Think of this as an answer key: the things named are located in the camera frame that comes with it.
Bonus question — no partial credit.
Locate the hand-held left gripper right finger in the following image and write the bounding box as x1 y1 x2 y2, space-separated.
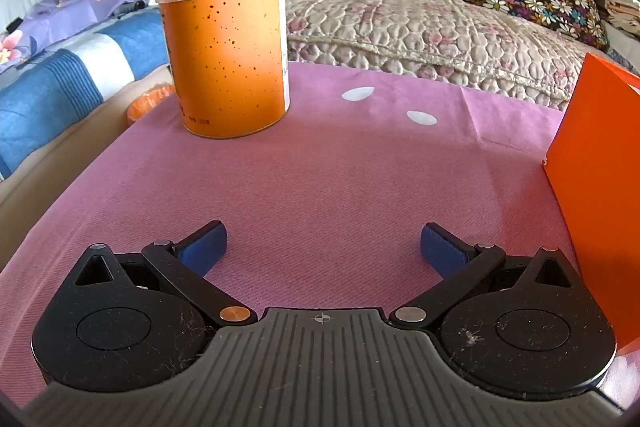
389 222 584 328

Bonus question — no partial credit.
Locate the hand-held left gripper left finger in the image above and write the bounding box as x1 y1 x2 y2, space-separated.
74 220 259 327

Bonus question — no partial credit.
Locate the orange cardboard box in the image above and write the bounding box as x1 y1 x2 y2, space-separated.
542 52 640 355

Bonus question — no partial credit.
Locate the pink floral tablecloth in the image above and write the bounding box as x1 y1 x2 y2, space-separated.
0 62 640 409

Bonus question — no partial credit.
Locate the orange plastic stool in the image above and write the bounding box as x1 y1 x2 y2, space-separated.
127 85 177 126

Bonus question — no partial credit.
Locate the orange speckled canister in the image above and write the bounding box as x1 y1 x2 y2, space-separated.
154 0 292 139

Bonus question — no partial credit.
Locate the blue striped blanket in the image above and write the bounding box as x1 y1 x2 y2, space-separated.
0 6 172 181

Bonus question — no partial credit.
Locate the beige quilted sofa cover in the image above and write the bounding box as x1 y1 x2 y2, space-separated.
284 0 623 112

